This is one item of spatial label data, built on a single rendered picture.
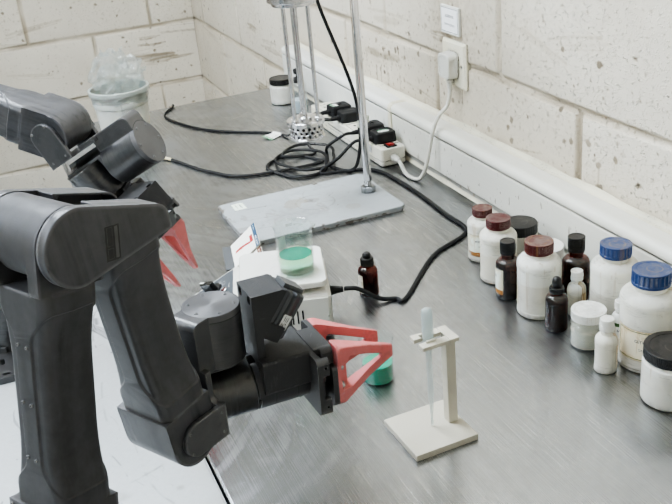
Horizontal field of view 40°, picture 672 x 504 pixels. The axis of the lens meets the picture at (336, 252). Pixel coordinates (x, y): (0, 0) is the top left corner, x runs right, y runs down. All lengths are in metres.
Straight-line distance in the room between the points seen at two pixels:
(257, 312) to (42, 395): 0.24
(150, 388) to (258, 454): 0.28
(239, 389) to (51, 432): 0.22
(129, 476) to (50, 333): 0.39
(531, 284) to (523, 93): 0.40
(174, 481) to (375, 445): 0.23
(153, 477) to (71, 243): 0.44
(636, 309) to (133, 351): 0.62
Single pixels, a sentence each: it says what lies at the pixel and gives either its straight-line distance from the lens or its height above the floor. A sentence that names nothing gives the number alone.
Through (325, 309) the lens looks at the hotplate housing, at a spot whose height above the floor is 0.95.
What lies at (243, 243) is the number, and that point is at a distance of 1.56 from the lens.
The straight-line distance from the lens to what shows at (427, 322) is 1.02.
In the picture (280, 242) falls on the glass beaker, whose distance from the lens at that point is 1.26.
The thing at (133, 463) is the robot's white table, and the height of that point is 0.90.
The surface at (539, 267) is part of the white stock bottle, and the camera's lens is 1.28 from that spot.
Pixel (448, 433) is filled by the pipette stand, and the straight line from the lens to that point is 1.09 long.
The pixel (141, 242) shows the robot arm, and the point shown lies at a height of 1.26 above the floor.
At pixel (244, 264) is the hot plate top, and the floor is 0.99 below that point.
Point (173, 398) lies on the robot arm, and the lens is 0.86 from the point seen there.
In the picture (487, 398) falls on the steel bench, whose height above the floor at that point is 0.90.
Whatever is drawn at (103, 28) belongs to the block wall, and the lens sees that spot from 3.62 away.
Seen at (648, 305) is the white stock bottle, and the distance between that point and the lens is 1.17.
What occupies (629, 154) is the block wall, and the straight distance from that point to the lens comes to 1.38.
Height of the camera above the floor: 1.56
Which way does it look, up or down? 25 degrees down
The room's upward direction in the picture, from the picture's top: 5 degrees counter-clockwise
